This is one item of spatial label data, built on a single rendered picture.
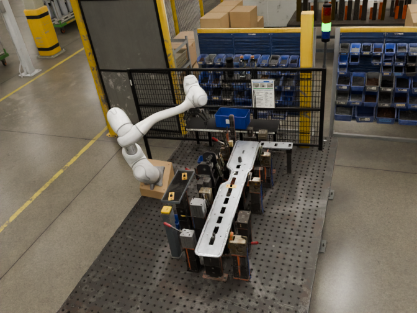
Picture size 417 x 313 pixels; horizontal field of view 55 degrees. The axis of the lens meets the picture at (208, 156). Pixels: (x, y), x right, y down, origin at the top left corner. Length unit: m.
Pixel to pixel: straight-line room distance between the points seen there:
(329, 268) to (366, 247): 0.44
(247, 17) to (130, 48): 2.80
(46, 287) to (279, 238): 2.30
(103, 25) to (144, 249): 3.17
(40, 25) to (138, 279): 8.04
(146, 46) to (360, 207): 3.12
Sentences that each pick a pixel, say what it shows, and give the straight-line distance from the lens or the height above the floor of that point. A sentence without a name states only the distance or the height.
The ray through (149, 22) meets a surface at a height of 1.68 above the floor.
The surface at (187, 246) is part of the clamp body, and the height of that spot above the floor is 0.97.
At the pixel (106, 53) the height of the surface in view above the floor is 1.28.
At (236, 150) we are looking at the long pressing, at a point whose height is 1.00.
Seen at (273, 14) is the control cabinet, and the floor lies 0.38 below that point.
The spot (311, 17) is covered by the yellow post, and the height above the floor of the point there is 1.98.
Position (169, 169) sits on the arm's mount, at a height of 0.94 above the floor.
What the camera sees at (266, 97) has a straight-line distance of 3.80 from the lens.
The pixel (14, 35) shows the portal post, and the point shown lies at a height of 0.87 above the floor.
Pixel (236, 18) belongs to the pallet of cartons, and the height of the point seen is 0.92.
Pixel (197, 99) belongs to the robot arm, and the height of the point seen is 1.80.
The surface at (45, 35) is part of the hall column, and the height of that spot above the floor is 0.52.
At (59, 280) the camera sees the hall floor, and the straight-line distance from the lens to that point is 4.27.
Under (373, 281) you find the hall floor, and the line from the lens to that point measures 3.86.
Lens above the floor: 2.96
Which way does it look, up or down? 34 degrees down
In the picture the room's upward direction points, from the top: 8 degrees counter-clockwise
